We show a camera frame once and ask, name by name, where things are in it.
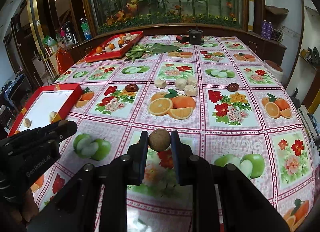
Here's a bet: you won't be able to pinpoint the operator left hand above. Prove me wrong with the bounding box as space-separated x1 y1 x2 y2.
1 188 39 231

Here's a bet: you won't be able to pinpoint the dark red jujube date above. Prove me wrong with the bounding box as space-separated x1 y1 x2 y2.
227 83 239 92
125 84 139 92

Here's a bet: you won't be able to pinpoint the red black small box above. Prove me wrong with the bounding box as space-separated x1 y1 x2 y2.
176 35 189 43

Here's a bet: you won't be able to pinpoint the green leafy vegetables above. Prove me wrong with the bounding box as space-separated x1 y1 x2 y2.
124 43 180 62

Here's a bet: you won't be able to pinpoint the steel thermos flask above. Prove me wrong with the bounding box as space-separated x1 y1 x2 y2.
63 21 77 44

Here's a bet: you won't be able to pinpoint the green plastic bottle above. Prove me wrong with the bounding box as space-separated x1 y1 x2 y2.
81 17 92 40

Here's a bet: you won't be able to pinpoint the red plastic bag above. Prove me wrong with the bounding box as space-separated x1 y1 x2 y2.
55 48 74 74

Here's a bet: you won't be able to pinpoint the floral fruit print tablecloth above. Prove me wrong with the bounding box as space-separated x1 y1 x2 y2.
32 35 315 231

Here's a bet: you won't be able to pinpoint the far red tray box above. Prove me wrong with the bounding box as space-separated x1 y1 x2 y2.
84 31 144 63

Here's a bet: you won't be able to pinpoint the near red tray box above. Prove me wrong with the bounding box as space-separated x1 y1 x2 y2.
8 84 82 137

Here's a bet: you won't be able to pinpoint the beige cake cube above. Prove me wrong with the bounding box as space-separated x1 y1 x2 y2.
184 85 198 97
187 76 198 86
154 78 167 89
175 78 187 91

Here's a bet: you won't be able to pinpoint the brown round kiwi fruit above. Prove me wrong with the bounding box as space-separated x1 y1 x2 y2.
149 129 171 152

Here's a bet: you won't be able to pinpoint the red tray box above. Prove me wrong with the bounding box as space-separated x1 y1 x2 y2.
84 31 144 63
8 84 82 137

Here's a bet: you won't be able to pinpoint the black cylindrical device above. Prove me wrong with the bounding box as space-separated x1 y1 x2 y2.
187 25 204 45

